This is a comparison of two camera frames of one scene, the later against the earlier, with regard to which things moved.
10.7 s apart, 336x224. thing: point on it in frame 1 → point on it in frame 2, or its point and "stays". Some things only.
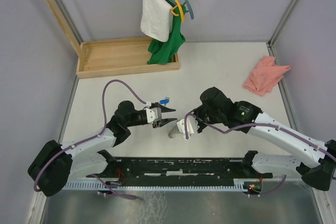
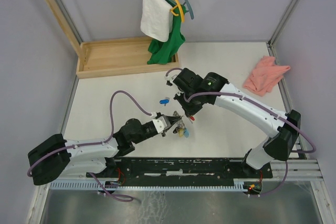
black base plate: (179, 171) stays
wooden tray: (119, 57) stays
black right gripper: (200, 125) → (189, 110)
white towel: (157, 18) stays
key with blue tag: (165, 101) stays
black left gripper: (163, 122) → (172, 119)
